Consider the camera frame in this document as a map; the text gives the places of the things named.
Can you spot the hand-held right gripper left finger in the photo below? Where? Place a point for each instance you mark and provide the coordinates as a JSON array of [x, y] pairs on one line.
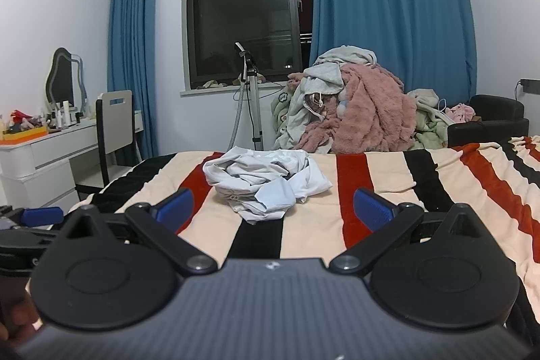
[[177, 208]]

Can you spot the group of cosmetic bottles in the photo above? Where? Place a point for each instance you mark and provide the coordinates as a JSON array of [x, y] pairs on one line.
[[65, 115]]

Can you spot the grey hoodie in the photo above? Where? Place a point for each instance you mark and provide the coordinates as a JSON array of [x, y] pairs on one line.
[[325, 73]]

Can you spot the white and black chair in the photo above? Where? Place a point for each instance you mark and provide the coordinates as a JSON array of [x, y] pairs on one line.
[[116, 124]]

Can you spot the orange tray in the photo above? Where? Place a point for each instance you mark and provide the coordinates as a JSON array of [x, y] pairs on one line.
[[21, 136]]

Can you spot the striped fleece blanket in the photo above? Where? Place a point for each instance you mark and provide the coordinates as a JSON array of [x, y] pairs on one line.
[[443, 183]]

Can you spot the garment steamer stand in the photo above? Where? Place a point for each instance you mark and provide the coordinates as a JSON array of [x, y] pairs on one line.
[[255, 107]]

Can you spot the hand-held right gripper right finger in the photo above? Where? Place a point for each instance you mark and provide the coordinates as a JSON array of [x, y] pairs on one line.
[[373, 210]]

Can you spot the dark window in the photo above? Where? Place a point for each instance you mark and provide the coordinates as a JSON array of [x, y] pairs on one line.
[[236, 5]]

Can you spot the white vanity desk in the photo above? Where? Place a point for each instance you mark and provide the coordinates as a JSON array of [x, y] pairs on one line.
[[46, 153]]

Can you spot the light blue shirt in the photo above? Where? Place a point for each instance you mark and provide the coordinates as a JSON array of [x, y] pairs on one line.
[[261, 178]]

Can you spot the small pink cloth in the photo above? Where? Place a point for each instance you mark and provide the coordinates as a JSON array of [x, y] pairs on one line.
[[460, 112]]

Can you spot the green patterned blanket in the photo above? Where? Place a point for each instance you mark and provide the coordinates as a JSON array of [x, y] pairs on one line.
[[282, 107]]

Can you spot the pink fleece blanket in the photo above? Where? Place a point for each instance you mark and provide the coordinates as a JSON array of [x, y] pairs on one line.
[[371, 111]]

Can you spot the black armchair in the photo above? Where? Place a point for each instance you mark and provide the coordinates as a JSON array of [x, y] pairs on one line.
[[498, 111]]

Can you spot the small beige cloth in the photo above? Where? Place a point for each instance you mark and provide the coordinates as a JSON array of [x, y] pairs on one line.
[[211, 84]]

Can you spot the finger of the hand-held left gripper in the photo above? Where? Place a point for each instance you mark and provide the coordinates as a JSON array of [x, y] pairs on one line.
[[42, 215]]

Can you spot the wavy vanity mirror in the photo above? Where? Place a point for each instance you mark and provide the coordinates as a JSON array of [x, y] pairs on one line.
[[61, 81]]

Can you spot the person's left hand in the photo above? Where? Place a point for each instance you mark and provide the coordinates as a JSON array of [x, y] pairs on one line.
[[17, 313]]

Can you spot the pale green cloth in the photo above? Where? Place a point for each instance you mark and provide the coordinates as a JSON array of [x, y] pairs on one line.
[[426, 111]]

